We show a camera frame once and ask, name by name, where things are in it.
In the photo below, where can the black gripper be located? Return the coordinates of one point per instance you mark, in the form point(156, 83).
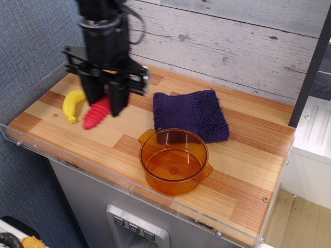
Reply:
point(106, 48)

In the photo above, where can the red handled metal spoon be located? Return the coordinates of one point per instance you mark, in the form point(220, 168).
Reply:
point(97, 115)

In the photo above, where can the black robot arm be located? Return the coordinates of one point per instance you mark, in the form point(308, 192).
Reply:
point(112, 11)

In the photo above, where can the orange transparent pot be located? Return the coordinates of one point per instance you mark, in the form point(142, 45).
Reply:
point(175, 161)

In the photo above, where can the yellow toy banana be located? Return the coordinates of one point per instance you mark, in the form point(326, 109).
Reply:
point(70, 102)

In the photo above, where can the purple folded towel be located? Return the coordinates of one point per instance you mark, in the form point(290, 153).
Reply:
point(198, 112)

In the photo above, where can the grey cabinet front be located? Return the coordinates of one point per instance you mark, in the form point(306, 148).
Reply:
point(88, 198)

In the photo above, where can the clear acrylic table guard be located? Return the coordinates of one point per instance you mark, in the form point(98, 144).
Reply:
point(255, 80)

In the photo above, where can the silver dispenser panel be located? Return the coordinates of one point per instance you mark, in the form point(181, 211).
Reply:
point(129, 230)

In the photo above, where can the yellow tape piece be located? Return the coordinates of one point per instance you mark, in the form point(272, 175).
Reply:
point(32, 242)

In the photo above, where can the white ridged side appliance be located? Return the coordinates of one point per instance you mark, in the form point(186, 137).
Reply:
point(306, 173)

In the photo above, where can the right dark vertical post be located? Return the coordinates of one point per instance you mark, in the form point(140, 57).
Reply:
point(313, 68)

